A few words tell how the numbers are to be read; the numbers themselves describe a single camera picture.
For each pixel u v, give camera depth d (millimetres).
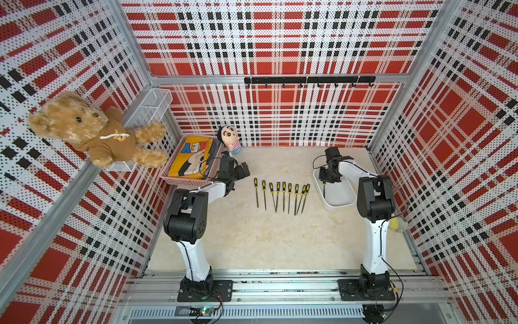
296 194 1012
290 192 1014
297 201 985
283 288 753
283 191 1018
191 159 1069
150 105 897
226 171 780
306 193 1014
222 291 736
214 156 1078
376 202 594
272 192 1016
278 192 1014
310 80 899
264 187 1041
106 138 545
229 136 1082
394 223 862
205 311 692
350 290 721
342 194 1024
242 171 923
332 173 891
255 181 1049
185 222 507
